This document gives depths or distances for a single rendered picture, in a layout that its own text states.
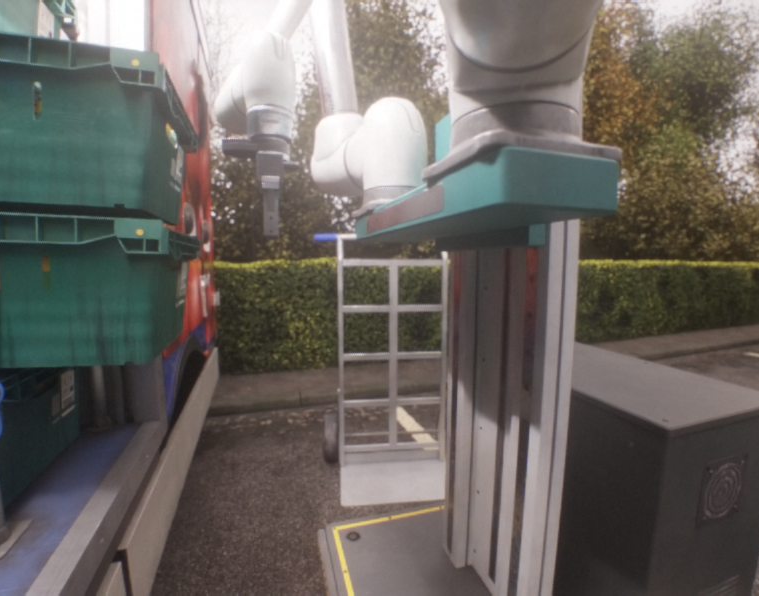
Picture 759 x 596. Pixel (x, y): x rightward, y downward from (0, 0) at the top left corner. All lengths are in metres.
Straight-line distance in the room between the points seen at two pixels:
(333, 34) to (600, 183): 0.86
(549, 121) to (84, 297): 0.73
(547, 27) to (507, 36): 0.03
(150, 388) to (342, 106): 0.94
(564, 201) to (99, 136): 0.70
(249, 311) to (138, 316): 2.68
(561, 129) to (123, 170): 0.66
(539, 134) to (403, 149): 0.48
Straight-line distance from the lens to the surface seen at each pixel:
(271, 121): 0.79
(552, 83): 0.48
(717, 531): 0.95
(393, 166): 0.87
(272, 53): 0.83
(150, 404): 1.22
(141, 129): 0.77
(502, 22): 0.36
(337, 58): 1.14
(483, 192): 0.41
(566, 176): 0.44
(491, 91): 0.47
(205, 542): 1.81
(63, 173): 0.79
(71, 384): 1.14
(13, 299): 0.81
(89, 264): 0.76
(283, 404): 2.91
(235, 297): 3.33
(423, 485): 1.99
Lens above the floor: 1.09
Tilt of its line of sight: 6 degrees down
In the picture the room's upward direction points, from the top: straight up
